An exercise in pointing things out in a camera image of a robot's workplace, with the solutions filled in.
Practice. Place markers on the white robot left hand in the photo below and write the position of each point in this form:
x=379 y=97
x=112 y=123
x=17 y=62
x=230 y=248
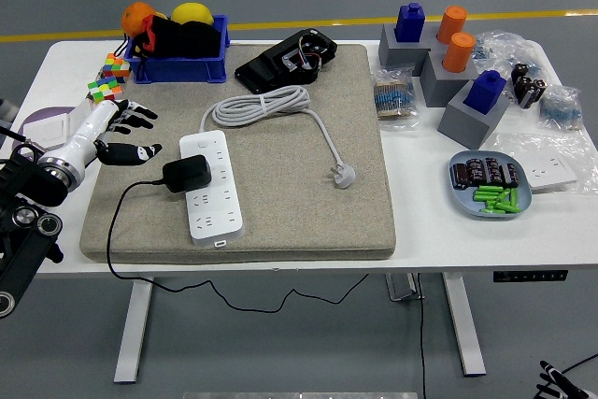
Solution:
x=91 y=130

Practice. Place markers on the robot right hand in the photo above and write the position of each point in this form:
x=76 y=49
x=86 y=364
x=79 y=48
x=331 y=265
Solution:
x=558 y=385

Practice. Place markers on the black plug adapter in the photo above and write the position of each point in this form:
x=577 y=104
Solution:
x=187 y=174

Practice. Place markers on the white power strip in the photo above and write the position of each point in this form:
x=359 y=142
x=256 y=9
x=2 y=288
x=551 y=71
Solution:
x=217 y=217

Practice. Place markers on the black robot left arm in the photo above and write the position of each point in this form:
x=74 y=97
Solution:
x=23 y=231

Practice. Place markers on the colourful puzzle cube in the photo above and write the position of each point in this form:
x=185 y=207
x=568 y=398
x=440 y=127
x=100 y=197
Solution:
x=117 y=67
x=105 y=89

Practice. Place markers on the purple round disc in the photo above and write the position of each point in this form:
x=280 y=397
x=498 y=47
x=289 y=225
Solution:
x=51 y=113

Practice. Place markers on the blue plastic bin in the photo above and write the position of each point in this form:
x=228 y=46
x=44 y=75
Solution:
x=177 y=69

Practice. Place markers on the white table leg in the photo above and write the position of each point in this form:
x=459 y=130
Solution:
x=465 y=324
x=133 y=333

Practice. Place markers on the black table control panel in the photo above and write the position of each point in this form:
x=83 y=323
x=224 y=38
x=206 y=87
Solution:
x=530 y=276

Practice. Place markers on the orange fruit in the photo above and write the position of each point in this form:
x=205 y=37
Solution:
x=135 y=18

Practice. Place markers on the small yellow fruit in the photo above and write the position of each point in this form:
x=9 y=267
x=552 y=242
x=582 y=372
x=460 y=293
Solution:
x=162 y=16

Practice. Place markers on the large yellow fruit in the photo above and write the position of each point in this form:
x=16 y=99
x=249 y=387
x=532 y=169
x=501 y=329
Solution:
x=191 y=12

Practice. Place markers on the green battery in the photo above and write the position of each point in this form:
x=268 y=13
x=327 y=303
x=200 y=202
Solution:
x=503 y=196
x=486 y=195
x=488 y=189
x=509 y=207
x=495 y=211
x=514 y=198

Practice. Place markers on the black open electronic housing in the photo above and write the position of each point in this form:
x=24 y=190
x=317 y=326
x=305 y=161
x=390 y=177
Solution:
x=266 y=69

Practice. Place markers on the blue-grey plate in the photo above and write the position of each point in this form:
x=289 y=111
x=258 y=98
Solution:
x=467 y=205

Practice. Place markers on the grey-brown mat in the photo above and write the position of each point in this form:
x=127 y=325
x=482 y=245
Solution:
x=289 y=212

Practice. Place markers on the dark brown capacitor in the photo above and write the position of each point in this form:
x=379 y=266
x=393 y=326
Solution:
x=460 y=176
x=475 y=171
x=510 y=175
x=493 y=170

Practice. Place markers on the clear bag around socket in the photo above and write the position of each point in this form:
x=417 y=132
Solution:
x=518 y=146

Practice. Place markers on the grey peg block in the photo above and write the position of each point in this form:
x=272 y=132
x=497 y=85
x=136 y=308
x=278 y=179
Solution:
x=397 y=55
x=467 y=128
x=441 y=88
x=432 y=39

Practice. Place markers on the small clear bag blue resistors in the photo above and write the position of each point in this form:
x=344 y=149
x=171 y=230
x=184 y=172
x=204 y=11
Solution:
x=560 y=109

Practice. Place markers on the bag of black capacitors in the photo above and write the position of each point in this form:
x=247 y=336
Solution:
x=528 y=86

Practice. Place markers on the blue square peg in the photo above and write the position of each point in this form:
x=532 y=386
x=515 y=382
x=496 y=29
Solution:
x=485 y=93
x=410 y=23

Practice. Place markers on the clear bag of resistors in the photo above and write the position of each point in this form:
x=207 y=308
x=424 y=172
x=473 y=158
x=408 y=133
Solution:
x=394 y=97

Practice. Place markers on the large clear bag blue resistors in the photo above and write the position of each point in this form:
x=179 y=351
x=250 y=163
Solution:
x=504 y=48

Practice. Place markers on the orange cylinder peg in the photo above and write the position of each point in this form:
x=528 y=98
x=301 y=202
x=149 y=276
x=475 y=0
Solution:
x=452 y=23
x=459 y=52

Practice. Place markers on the white square switch panel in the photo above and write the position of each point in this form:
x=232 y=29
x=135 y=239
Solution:
x=46 y=132

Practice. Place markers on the metal bracket under table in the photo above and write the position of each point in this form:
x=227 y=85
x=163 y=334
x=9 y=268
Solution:
x=402 y=287

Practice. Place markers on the white wall socket panel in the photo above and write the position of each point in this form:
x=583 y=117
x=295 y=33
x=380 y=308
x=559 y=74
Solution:
x=551 y=174

